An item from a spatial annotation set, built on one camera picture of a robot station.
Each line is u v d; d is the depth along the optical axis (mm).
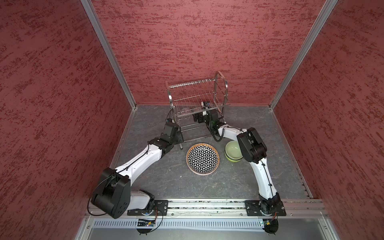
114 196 410
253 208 740
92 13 729
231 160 846
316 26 775
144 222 726
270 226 697
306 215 745
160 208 745
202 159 897
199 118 935
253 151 597
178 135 785
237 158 828
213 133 807
